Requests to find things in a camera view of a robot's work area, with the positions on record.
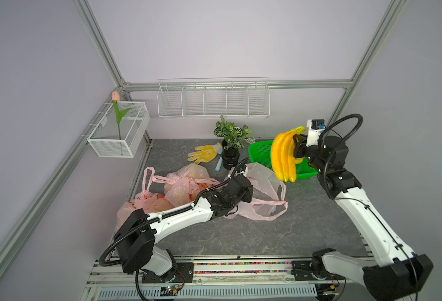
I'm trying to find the pink strawberry plastic bag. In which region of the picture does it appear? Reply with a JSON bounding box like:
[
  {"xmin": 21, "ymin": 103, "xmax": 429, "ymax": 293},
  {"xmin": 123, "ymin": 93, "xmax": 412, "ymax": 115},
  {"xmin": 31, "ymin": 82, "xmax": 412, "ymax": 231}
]
[{"xmin": 226, "ymin": 163, "xmax": 288, "ymax": 221}]

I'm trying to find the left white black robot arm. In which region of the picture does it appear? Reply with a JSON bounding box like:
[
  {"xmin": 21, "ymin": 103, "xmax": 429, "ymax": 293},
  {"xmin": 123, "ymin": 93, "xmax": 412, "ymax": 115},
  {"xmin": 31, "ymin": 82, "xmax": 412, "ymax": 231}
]
[{"xmin": 98, "ymin": 158, "xmax": 253, "ymax": 282}]

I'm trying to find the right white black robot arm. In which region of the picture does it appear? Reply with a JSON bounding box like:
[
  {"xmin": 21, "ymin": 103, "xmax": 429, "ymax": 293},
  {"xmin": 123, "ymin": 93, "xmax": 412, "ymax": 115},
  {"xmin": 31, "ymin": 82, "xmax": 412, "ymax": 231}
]
[{"xmin": 294, "ymin": 114, "xmax": 433, "ymax": 300}]

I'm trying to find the light blue white tube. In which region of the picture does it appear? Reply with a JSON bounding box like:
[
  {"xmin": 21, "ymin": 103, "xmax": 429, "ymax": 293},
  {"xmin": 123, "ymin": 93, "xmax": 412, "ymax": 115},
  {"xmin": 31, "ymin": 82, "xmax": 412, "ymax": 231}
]
[{"xmin": 215, "ymin": 157, "xmax": 223, "ymax": 173}]

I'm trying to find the green plastic basket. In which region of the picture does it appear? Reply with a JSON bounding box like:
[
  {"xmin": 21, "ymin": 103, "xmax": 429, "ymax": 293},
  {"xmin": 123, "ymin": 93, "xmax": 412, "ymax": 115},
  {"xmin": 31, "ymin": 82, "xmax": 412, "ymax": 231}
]
[{"xmin": 248, "ymin": 140, "xmax": 317, "ymax": 179}]

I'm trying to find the potted plant black vase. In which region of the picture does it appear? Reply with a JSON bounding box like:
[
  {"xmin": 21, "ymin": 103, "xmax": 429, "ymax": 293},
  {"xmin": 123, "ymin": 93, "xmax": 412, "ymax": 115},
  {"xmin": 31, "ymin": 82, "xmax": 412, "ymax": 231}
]
[{"xmin": 213, "ymin": 115, "xmax": 256, "ymax": 169}]

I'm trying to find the pink artificial tulip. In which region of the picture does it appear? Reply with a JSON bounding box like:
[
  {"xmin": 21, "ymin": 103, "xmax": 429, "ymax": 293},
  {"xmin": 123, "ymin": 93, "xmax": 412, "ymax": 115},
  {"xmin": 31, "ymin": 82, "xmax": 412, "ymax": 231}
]
[{"xmin": 112, "ymin": 91, "xmax": 130, "ymax": 139}]

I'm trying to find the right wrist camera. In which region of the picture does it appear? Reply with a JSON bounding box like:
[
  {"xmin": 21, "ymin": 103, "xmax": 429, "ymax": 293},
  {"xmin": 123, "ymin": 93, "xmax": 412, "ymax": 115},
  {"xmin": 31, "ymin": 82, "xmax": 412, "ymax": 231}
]
[{"xmin": 306, "ymin": 119, "xmax": 325, "ymax": 147}]

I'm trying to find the white wire wall shelf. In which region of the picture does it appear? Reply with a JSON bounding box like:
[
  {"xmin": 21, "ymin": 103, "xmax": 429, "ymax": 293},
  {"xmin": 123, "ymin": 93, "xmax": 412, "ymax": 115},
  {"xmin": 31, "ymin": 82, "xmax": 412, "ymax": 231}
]
[{"xmin": 157, "ymin": 77, "xmax": 271, "ymax": 119}]

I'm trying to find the white wire side basket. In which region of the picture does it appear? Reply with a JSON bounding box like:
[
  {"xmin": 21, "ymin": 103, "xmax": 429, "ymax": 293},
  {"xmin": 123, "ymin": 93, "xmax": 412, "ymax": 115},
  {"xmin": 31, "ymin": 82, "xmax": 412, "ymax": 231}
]
[{"xmin": 82, "ymin": 100, "xmax": 150, "ymax": 159}]

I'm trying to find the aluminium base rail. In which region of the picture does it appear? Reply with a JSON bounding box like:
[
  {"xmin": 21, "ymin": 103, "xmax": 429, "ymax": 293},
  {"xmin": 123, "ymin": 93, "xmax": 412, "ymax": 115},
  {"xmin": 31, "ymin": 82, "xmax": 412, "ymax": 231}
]
[{"xmin": 81, "ymin": 255, "xmax": 373, "ymax": 300}]

